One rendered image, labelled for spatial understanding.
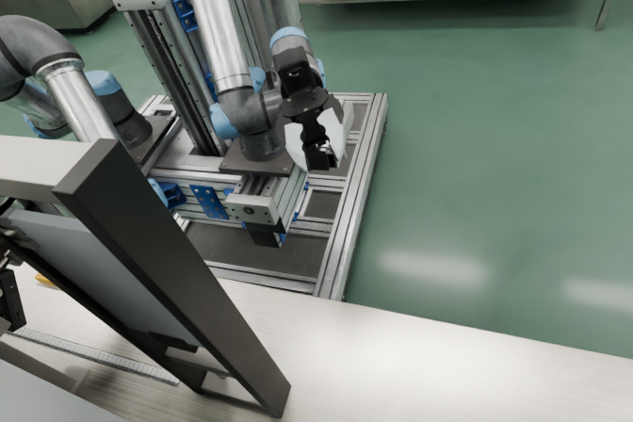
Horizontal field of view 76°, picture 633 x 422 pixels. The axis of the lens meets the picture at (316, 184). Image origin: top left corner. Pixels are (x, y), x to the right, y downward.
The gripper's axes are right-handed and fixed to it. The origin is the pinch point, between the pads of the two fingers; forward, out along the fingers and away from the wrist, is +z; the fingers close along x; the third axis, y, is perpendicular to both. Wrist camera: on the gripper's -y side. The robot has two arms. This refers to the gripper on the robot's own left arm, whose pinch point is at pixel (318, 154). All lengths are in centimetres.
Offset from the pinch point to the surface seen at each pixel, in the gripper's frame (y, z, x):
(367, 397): 33.2, 19.9, 6.4
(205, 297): -3.6, 17.5, 14.0
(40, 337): 25, -5, 66
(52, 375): 19, 7, 55
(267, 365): 18.4, 16.6, 16.6
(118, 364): 27, 4, 49
